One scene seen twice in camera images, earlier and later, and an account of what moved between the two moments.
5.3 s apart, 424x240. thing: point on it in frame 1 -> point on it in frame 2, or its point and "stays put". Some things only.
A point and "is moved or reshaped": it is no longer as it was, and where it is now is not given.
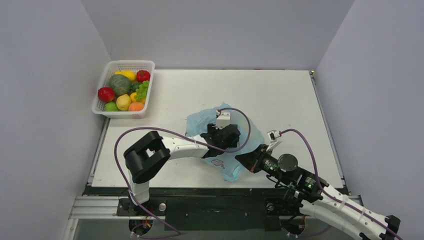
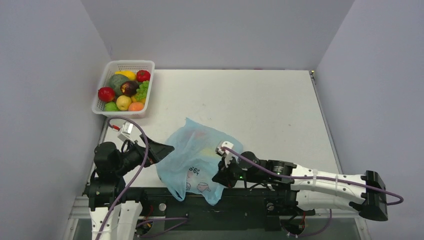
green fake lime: [111, 106] stays put
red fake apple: [106, 94] stays put
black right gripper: [256, 160] -> [225, 172]
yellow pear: [122, 102] stays put
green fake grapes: [141, 92] stays put
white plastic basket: [110, 67] stays put
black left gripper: [212, 130] -> [156, 151]
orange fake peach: [136, 106] stays put
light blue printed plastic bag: [226, 163] is moved or reshaped
